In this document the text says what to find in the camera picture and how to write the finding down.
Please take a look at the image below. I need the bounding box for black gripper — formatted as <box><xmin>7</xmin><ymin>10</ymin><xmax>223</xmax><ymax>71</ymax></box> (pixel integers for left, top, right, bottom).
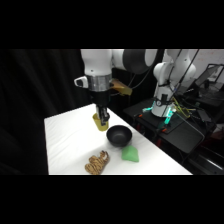
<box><xmin>89</xmin><ymin>89</ymin><xmax>112</xmax><ymax>127</ymax></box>

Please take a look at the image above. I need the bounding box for yellow cup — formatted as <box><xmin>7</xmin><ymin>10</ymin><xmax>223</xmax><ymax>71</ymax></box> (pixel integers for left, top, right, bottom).
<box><xmin>92</xmin><ymin>112</ymin><xmax>110</xmax><ymax>133</ymax></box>

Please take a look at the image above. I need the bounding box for black bowl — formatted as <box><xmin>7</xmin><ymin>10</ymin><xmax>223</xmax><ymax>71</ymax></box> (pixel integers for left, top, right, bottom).
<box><xmin>105</xmin><ymin>124</ymin><xmax>134</xmax><ymax>149</ymax></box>

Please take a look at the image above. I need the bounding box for green bean bag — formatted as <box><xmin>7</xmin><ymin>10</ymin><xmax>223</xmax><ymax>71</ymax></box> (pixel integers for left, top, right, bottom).
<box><xmin>121</xmin><ymin>145</ymin><xmax>140</xmax><ymax>164</ymax></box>

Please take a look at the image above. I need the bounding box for tiger striped plush toy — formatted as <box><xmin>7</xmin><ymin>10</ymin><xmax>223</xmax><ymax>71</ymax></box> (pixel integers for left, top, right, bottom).
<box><xmin>84</xmin><ymin>150</ymin><xmax>111</xmax><ymax>176</ymax></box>

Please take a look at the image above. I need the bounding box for black curtain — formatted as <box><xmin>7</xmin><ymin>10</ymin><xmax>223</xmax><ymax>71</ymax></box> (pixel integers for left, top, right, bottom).
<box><xmin>0</xmin><ymin>49</ymin><xmax>165</xmax><ymax>176</ymax></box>

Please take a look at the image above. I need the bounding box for black robot stand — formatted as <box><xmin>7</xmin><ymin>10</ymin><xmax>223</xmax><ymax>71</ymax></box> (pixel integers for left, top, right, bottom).
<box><xmin>123</xmin><ymin>97</ymin><xmax>206</xmax><ymax>155</ymax></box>

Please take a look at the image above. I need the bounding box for black laptop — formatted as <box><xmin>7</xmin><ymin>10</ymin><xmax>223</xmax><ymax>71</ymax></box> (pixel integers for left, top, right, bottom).
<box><xmin>194</xmin><ymin>63</ymin><xmax>224</xmax><ymax>92</ymax></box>

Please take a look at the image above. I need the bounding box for yellowish wrist mount plate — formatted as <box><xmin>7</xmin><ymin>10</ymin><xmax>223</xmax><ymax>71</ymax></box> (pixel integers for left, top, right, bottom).
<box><xmin>109</xmin><ymin>78</ymin><xmax>133</xmax><ymax>97</ymax></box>

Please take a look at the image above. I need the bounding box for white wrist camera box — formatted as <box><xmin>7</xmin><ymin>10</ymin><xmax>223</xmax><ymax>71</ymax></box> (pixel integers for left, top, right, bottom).
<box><xmin>73</xmin><ymin>76</ymin><xmax>90</xmax><ymax>90</ymax></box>

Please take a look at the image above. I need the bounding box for yellow cable bundle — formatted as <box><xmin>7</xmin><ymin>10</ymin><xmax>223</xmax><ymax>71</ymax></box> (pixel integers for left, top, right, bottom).
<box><xmin>172</xmin><ymin>97</ymin><xmax>193</xmax><ymax>119</ymax></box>

